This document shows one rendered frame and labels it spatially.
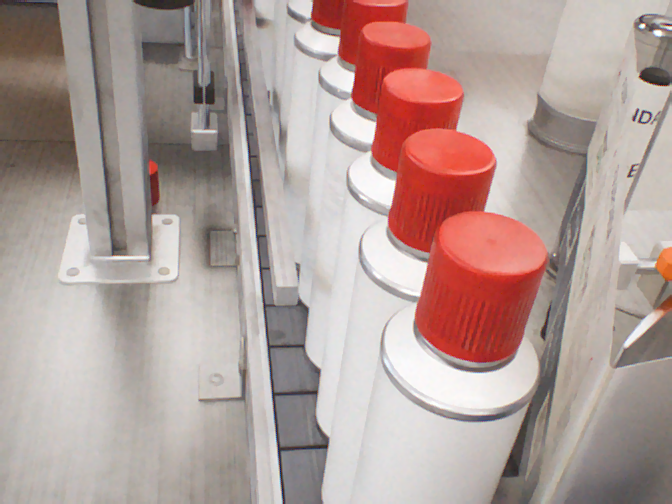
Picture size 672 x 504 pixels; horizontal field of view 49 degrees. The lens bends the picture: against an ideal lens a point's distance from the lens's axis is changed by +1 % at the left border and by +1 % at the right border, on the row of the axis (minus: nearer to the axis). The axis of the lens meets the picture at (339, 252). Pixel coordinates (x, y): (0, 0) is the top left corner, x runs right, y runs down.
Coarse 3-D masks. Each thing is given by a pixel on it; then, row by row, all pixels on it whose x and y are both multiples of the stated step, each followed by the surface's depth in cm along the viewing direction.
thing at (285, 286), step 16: (240, 0) 70; (240, 16) 69; (256, 32) 64; (256, 48) 61; (256, 64) 59; (256, 80) 56; (256, 96) 54; (256, 112) 52; (256, 128) 51; (272, 128) 51; (256, 144) 50; (272, 144) 49; (272, 160) 47; (272, 176) 46; (272, 192) 44; (272, 208) 43; (272, 224) 42; (272, 240) 41; (288, 240) 41; (272, 256) 39; (288, 256) 40; (272, 272) 39; (288, 272) 38; (272, 288) 39; (288, 288) 38; (288, 304) 38
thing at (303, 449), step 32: (256, 160) 63; (256, 192) 59; (288, 320) 48; (288, 352) 45; (288, 384) 43; (288, 416) 41; (288, 448) 40; (320, 448) 40; (288, 480) 38; (320, 480) 38
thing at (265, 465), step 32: (224, 0) 93; (224, 32) 87; (224, 64) 87; (256, 224) 63; (256, 256) 53; (256, 288) 50; (256, 320) 48; (256, 352) 45; (256, 384) 43; (256, 416) 41; (256, 448) 40; (256, 480) 39
